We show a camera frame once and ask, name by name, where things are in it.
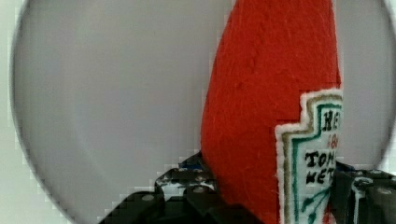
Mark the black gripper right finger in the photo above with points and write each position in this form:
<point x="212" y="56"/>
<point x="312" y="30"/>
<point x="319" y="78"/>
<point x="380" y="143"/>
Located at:
<point x="363" y="196"/>

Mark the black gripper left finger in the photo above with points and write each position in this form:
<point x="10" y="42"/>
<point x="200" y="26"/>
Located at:
<point x="187" y="194"/>

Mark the red plush ketchup bottle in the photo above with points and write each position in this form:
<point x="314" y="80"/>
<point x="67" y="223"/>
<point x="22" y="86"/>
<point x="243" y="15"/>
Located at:
<point x="273" y="112"/>

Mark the light purple round plate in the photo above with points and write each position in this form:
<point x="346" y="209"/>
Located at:
<point x="108" y="95"/>

